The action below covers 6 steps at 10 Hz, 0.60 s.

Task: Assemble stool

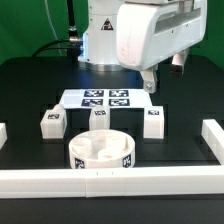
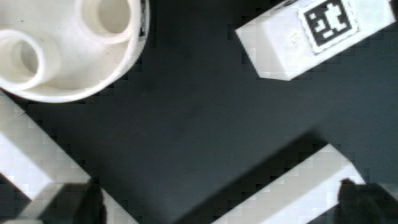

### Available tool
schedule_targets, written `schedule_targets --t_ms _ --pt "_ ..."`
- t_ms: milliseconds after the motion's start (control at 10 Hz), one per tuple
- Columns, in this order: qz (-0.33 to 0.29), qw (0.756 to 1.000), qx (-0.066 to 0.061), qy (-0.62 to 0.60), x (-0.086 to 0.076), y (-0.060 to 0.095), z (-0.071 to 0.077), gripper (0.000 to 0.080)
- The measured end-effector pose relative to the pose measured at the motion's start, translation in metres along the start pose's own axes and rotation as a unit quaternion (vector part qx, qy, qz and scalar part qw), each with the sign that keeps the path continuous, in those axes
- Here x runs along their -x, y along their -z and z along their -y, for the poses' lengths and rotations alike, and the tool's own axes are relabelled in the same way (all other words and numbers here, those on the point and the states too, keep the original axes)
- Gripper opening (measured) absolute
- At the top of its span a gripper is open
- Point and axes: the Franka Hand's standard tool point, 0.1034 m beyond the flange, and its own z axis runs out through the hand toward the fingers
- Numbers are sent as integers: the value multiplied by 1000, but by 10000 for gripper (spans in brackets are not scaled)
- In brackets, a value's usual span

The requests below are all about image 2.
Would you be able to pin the white barrier rail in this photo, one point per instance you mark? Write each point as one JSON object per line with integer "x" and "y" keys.
{"x": 300, "y": 194}
{"x": 37, "y": 167}

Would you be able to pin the white right barrier rail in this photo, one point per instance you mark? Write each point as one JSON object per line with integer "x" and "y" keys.
{"x": 300, "y": 194}

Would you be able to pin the white round stool seat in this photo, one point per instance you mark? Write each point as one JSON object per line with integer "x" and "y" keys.
{"x": 71, "y": 41}

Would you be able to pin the white stool leg with tag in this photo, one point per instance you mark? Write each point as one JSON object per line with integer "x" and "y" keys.
{"x": 303, "y": 31}

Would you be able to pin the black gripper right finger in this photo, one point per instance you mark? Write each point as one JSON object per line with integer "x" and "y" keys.
{"x": 367, "y": 203}

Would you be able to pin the white front barrier rail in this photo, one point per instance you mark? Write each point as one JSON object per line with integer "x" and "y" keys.
{"x": 37, "y": 167}

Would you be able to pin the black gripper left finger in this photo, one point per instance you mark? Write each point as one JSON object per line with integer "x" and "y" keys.
{"x": 76, "y": 206}

